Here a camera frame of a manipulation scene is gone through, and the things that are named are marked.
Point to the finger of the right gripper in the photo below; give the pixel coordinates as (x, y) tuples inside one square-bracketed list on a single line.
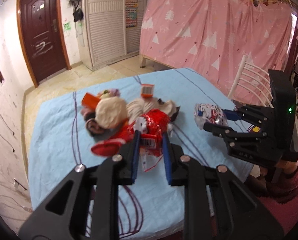
[(234, 115), (225, 132)]

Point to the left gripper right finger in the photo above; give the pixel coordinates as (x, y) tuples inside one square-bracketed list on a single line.
[(216, 203)]

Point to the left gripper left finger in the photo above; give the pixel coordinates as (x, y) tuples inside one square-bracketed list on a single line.
[(84, 205)]

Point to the silver patterned foil wrapper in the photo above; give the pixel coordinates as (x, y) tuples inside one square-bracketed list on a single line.
[(205, 112)]

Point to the red shiny snack wrapper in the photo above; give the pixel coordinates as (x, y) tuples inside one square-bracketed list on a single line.
[(151, 126)]

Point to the small orange barcode box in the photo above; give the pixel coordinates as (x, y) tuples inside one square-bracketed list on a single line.
[(147, 90)]

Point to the long orange box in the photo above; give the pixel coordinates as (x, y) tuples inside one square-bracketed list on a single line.
[(90, 101)]

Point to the red sleeved forearm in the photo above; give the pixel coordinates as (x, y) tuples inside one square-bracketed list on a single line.
[(282, 201)]

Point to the white metal chair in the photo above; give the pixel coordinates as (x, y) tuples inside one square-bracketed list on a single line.
[(254, 80)]

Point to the light blue bed sheet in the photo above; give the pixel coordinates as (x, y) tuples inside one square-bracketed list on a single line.
[(60, 141)]

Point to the pink tree-pattern curtain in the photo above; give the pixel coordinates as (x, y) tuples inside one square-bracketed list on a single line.
[(211, 37)]

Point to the white ribbed sock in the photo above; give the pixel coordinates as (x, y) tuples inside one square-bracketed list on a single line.
[(140, 106)]

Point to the pink and black sock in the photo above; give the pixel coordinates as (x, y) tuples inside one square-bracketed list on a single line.
[(92, 126)]

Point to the cream rolled sock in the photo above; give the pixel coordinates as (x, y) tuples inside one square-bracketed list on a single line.
[(111, 112)]

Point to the white louvered wardrobe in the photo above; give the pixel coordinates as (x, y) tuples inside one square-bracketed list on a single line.
[(105, 34)]

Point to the black hanging bag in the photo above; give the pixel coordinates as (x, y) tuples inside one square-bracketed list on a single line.
[(77, 10)]

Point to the dark brown door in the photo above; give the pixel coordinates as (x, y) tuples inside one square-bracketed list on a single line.
[(42, 38)]

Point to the colourful wall poster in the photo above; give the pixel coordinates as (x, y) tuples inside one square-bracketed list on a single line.
[(131, 13)]

